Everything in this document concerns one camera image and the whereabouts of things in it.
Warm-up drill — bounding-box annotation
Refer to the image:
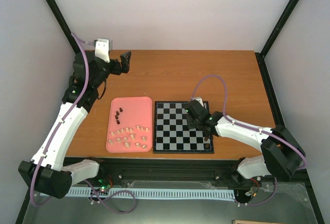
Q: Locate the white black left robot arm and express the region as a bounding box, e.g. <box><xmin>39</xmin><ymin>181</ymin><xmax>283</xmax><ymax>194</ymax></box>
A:
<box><xmin>18</xmin><ymin>51</ymin><xmax>131</xmax><ymax>199</ymax></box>

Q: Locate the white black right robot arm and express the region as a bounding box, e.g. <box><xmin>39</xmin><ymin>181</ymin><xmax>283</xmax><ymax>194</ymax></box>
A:
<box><xmin>184</xmin><ymin>98</ymin><xmax>306</xmax><ymax>182</ymax></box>

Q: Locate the black white chessboard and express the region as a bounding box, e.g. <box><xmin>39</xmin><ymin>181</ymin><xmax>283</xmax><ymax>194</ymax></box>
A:
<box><xmin>153</xmin><ymin>101</ymin><xmax>214</xmax><ymax>154</ymax></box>

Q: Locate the pink plastic tray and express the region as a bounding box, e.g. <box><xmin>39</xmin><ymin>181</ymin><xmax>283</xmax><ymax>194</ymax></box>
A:
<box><xmin>106</xmin><ymin>97</ymin><xmax>153</xmax><ymax>153</ymax></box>

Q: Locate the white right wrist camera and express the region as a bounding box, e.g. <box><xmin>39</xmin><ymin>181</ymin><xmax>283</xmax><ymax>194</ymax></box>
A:
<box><xmin>191</xmin><ymin>97</ymin><xmax>207</xmax><ymax>108</ymax></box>

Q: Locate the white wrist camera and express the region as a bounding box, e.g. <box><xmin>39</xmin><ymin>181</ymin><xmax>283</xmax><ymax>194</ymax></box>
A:
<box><xmin>191</xmin><ymin>97</ymin><xmax>207</xmax><ymax>108</ymax></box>
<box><xmin>94</xmin><ymin>38</ymin><xmax>112</xmax><ymax>63</ymax></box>

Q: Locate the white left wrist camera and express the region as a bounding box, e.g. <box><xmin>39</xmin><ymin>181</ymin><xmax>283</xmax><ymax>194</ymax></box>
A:
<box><xmin>94</xmin><ymin>38</ymin><xmax>112</xmax><ymax>63</ymax></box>

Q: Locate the black side frame rail right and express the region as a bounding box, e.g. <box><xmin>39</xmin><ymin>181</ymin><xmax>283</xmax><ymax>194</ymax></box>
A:
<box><xmin>254</xmin><ymin>51</ymin><xmax>297</xmax><ymax>168</ymax></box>

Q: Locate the light blue slotted cable duct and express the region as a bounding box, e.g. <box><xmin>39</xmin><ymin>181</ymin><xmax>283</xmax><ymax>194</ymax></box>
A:
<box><xmin>64</xmin><ymin>185</ymin><xmax>237</xmax><ymax>201</ymax></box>

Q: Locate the black aluminium frame post left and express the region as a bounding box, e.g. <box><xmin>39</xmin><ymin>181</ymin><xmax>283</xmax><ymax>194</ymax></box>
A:
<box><xmin>45</xmin><ymin>0</ymin><xmax>80</xmax><ymax>54</ymax></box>

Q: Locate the black aluminium frame post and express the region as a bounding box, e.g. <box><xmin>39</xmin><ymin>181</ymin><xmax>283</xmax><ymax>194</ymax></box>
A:
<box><xmin>45</xmin><ymin>0</ymin><xmax>80</xmax><ymax>54</ymax></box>
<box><xmin>260</xmin><ymin>0</ymin><xmax>299</xmax><ymax>59</ymax></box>

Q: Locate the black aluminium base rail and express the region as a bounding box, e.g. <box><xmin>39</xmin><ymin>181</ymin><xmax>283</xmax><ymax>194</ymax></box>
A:
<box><xmin>33</xmin><ymin>158</ymin><xmax>307</xmax><ymax>190</ymax></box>

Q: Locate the black aluminium frame post right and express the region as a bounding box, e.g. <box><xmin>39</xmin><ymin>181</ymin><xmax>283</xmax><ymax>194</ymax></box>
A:
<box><xmin>260</xmin><ymin>0</ymin><xmax>299</xmax><ymax>59</ymax></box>

